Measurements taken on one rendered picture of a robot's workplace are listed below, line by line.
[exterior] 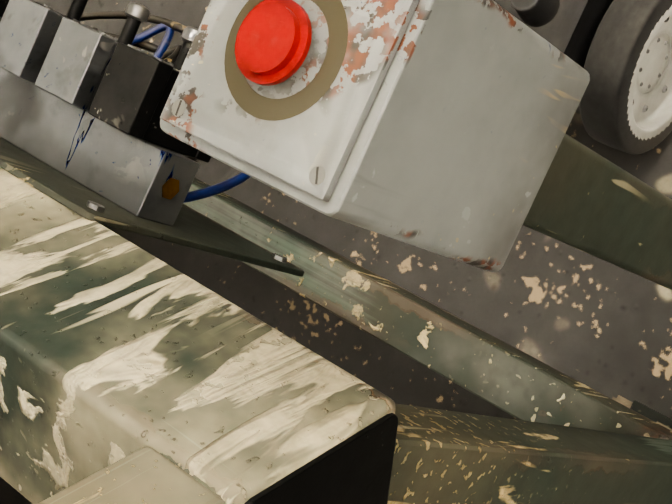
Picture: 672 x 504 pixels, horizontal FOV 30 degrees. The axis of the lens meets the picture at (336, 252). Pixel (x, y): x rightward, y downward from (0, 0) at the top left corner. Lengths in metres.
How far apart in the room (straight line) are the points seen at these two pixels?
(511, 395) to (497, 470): 0.52
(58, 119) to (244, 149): 0.39
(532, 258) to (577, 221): 0.72
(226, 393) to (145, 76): 0.29
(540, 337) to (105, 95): 0.77
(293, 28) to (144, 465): 0.21
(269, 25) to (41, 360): 0.23
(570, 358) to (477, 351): 0.18
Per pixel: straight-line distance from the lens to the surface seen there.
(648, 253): 0.93
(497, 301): 1.53
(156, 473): 0.60
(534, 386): 1.31
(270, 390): 0.65
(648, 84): 1.42
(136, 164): 0.88
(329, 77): 0.55
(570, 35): 1.33
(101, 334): 0.69
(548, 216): 0.77
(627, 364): 1.46
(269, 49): 0.56
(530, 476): 0.85
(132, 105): 0.86
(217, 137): 0.58
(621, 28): 1.33
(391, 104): 0.54
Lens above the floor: 1.37
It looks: 55 degrees down
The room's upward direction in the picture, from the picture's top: 73 degrees counter-clockwise
